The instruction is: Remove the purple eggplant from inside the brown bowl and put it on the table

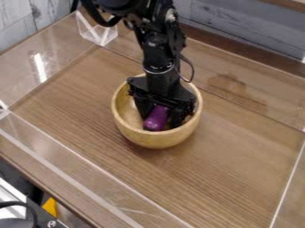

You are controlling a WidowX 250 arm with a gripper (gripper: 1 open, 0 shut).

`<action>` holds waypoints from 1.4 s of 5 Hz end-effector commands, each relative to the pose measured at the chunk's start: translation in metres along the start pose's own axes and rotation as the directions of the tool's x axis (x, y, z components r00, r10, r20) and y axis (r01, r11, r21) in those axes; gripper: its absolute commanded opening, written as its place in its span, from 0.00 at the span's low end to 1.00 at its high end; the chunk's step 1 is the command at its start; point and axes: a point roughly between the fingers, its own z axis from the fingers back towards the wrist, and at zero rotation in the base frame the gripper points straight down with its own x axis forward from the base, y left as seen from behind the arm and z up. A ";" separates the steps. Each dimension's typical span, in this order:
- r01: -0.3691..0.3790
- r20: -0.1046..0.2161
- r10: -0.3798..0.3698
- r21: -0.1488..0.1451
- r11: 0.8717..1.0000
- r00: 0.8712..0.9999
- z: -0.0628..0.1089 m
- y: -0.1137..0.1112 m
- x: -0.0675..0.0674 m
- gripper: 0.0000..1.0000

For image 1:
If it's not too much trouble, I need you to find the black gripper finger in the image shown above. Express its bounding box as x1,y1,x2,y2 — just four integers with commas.
134,96,156,119
169,107,188,129

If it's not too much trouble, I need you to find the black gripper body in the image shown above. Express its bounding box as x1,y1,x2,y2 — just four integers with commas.
126,71,197,113

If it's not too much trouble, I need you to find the purple toy eggplant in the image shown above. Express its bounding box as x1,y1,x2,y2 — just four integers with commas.
144,105,169,132

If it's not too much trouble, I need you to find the brown wooden bowl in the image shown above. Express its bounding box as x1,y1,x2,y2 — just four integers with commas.
112,82,203,149

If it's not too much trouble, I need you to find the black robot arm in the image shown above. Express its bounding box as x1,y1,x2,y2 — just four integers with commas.
82,0,197,132

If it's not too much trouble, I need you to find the yellow black device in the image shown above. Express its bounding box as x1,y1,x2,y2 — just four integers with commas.
23,197,72,228

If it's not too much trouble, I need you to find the clear acrylic corner bracket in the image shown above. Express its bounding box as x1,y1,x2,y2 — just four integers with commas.
76,11,118,46

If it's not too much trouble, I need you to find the clear acrylic tray wall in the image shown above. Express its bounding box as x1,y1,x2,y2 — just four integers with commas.
0,107,193,228

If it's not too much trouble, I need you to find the black cable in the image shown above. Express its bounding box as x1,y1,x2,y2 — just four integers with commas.
0,201,43,222

